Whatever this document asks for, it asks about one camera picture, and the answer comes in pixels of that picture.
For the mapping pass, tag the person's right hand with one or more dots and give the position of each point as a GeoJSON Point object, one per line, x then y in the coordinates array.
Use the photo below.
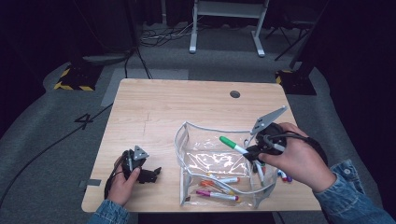
{"type": "Point", "coordinates": [299, 161]}

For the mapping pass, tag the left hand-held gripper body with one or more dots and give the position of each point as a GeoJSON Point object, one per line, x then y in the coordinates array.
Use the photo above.
{"type": "Point", "coordinates": [134, 163]}

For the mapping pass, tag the set of coloured markers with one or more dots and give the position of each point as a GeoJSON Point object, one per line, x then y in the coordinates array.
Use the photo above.
{"type": "Point", "coordinates": [218, 195]}

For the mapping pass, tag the white metal table frame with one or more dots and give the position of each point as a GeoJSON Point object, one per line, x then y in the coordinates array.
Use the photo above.
{"type": "Point", "coordinates": [229, 9]}

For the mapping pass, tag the black folding stand legs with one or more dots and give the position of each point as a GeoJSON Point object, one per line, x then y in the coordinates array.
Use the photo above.
{"type": "Point", "coordinates": [292, 46]}

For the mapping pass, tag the dark stand with grey base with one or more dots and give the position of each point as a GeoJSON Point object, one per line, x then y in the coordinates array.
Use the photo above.
{"type": "Point", "coordinates": [106, 59]}

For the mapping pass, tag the grey tape strip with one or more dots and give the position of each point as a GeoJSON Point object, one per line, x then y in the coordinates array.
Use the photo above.
{"type": "Point", "coordinates": [90, 183]}

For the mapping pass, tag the green marker pen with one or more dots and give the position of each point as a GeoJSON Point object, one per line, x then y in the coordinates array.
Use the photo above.
{"type": "Point", "coordinates": [232, 144]}

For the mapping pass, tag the dark slanted stand post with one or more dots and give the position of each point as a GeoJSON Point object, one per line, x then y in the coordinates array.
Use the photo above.
{"type": "Point", "coordinates": [306, 46]}

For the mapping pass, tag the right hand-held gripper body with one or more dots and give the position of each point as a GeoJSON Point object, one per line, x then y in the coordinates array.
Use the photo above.
{"type": "Point", "coordinates": [271, 137]}

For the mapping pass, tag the clear plastic bag white trim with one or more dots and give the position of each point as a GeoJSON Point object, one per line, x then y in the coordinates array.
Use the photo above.
{"type": "Point", "coordinates": [193, 146]}

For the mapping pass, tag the person's left hand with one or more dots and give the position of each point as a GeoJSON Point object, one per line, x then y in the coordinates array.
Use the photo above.
{"type": "Point", "coordinates": [123, 186]}

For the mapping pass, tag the dark round table grommet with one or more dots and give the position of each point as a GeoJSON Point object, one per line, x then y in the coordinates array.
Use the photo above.
{"type": "Point", "coordinates": [235, 94]}

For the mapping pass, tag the black yellow striped base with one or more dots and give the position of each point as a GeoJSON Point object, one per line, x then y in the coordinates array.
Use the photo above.
{"type": "Point", "coordinates": [77, 77]}
{"type": "Point", "coordinates": [299, 82]}

